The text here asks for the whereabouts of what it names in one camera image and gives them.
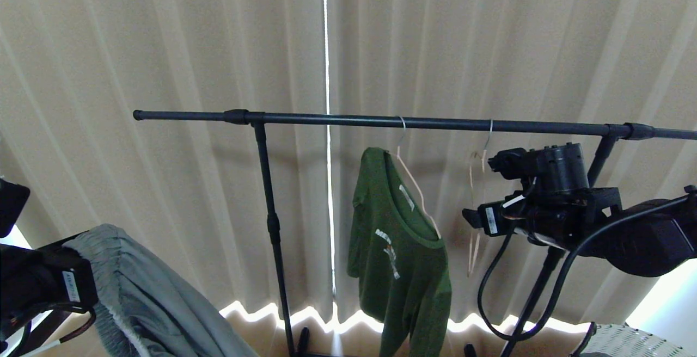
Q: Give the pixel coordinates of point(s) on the white laundry basket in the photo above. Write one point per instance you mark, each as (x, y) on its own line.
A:
(626, 343)

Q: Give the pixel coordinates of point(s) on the pale grey shorts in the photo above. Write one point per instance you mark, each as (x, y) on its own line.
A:
(163, 302)

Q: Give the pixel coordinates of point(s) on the black clothes rack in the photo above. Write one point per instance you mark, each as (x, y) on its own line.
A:
(435, 123)

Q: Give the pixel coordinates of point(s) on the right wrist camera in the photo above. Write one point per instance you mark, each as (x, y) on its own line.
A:
(512, 161)

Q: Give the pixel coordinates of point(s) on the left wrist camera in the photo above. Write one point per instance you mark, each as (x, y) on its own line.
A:
(11, 204)

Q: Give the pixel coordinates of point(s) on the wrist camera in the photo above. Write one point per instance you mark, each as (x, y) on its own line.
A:
(11, 204)
(512, 161)

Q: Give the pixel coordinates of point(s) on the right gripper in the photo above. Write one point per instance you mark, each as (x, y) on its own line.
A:
(544, 226)

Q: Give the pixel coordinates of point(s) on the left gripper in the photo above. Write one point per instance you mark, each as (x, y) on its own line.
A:
(43, 281)

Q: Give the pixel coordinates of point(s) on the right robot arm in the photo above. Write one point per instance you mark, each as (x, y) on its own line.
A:
(561, 166)

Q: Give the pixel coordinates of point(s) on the green printed shirt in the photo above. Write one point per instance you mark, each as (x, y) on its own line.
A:
(392, 291)

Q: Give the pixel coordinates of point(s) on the beige curtain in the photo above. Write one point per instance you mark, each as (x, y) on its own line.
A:
(136, 30)

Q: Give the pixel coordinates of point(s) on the pink clothes hanger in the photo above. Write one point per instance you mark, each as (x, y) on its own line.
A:
(416, 185)
(471, 183)

